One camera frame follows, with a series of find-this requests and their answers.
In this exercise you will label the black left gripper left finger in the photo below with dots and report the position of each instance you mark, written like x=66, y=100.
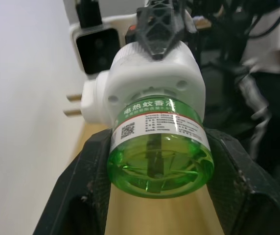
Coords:
x=81, y=186

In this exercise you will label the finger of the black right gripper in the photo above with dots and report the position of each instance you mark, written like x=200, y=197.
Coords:
x=156, y=24

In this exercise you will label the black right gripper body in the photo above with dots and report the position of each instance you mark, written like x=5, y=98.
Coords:
x=191, y=22

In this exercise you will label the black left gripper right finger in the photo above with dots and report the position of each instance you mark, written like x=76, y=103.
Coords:
x=247, y=195

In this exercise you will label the white mosquito repellent heater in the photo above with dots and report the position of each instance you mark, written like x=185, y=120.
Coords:
x=154, y=76

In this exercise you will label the green repellent liquid bottle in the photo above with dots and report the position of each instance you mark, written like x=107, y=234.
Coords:
x=159, y=176

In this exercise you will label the person in white shirt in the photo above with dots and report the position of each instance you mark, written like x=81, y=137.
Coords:
x=272, y=49

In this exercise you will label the black equipment frame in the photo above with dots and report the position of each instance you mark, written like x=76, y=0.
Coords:
x=225, y=63

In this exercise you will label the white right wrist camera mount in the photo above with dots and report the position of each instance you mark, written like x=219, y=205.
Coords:
x=93, y=49

